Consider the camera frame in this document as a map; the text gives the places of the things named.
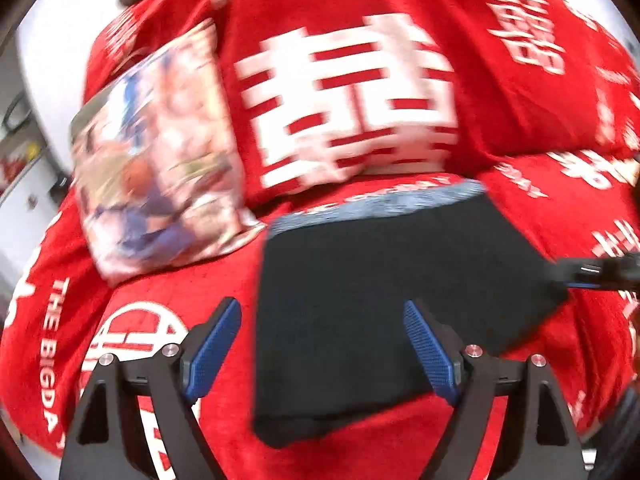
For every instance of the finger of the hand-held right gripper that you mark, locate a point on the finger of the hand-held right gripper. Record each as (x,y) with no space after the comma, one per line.
(595,272)

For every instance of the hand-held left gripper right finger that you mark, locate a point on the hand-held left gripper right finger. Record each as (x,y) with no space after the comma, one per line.
(430,347)

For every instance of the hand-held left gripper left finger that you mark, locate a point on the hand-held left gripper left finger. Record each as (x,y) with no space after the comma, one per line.
(215,341)

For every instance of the black pants with grey lining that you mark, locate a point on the black pants with grey lining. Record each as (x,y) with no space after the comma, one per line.
(350,300)

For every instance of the red printed blanket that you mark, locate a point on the red printed blanket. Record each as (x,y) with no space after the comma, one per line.
(210,285)

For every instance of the picture print pillow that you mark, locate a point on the picture print pillow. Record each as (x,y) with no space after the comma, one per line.
(155,160)

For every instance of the red pillow with large character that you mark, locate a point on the red pillow with large character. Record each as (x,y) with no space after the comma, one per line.
(350,105)

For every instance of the white headboard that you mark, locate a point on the white headboard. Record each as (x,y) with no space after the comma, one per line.
(60,50)

